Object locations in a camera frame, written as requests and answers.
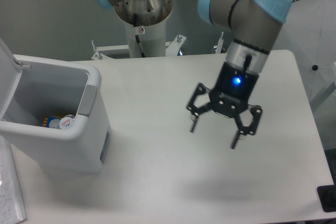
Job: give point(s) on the white metal base bracket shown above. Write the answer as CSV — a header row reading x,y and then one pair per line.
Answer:
x,y
173,48

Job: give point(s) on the white open umbrella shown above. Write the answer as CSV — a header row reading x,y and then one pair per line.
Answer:
x,y
309,33

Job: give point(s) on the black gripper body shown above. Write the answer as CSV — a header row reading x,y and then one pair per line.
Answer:
x,y
232,90

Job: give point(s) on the clear plastic water bottle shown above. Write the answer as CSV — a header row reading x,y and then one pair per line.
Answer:
x,y
61,123

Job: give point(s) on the black device at table edge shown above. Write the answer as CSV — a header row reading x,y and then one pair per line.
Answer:
x,y
327,197

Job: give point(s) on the blue gold snack bag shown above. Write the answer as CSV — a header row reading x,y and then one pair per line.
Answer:
x,y
47,121

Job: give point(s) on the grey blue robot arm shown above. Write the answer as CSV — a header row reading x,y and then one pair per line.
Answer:
x,y
255,24

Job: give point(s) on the white plastic trash can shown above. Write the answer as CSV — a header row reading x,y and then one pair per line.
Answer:
x,y
33,88

